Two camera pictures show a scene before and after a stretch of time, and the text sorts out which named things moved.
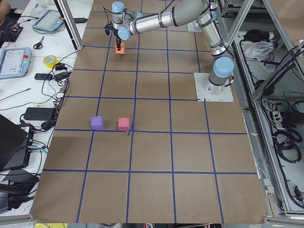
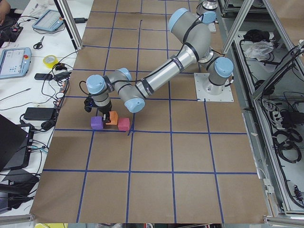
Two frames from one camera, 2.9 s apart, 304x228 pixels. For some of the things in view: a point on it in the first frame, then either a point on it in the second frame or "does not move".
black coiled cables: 286,144 does not move
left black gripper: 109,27 -> 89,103
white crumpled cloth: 260,50 does not move
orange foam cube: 122,50 -> 114,117
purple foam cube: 97,122 does not move
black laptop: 15,142 does not move
